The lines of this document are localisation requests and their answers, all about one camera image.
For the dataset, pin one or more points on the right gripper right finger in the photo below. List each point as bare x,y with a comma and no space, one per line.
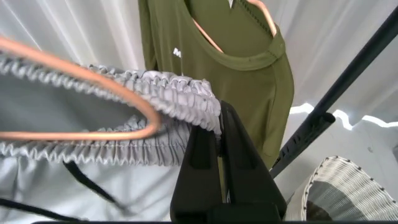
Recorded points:
245,174

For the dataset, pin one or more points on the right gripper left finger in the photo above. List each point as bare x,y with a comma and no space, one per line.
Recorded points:
196,174

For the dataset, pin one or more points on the pale grey shorts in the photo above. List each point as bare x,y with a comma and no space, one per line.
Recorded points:
140,186

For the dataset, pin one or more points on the white laundry basket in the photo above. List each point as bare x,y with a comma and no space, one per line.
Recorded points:
348,186

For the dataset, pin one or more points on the pink clothes hanger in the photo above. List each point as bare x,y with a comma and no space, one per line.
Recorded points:
62,136
207,36

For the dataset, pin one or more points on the black clothes rack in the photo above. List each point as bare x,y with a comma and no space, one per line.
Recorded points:
357,70

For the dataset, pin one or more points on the green long-sleeved shirt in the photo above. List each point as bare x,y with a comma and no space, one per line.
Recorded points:
248,87

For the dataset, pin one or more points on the white curtain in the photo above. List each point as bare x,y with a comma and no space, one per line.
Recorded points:
77,31

